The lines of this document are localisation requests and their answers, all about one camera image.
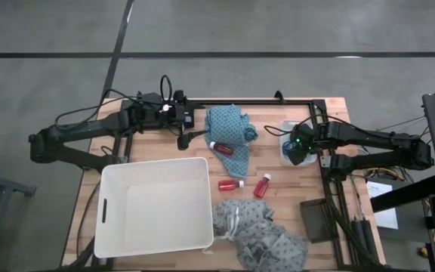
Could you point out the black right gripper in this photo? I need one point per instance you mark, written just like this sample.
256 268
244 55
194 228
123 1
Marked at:
300 140

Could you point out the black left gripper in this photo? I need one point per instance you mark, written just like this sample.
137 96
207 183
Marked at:
164 117

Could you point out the small white plastic bin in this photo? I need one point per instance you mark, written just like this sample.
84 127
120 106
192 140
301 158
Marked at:
286 128

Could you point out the red medicine bottle white cap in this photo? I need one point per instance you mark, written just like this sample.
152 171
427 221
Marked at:
229 185
261 187
222 149

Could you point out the teal star-patterned gown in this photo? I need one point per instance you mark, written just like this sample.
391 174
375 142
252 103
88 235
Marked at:
227 124

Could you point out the grey striped patterned gown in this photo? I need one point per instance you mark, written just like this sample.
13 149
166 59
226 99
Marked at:
255 234

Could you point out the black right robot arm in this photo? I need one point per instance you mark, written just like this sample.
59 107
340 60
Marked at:
372 138

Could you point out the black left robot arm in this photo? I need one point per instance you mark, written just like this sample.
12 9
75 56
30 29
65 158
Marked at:
85 128

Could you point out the black first aid kit pouch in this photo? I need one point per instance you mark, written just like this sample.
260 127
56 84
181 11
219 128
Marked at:
190 121

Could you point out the dark grey shallow tray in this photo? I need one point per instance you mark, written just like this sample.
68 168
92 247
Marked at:
315 221

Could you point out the white woven plastic basket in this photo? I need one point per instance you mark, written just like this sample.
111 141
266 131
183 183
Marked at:
164 211

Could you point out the black cylindrical tool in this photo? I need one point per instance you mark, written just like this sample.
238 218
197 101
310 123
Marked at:
356 234
368 238

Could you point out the white paper sheet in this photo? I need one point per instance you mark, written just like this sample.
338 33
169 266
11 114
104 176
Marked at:
387 221

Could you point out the black stand beam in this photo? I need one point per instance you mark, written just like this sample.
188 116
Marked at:
402 194

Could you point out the small yellow object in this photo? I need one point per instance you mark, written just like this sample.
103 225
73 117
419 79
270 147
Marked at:
424 252

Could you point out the black aluminium table frame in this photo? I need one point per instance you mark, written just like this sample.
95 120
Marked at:
240 102

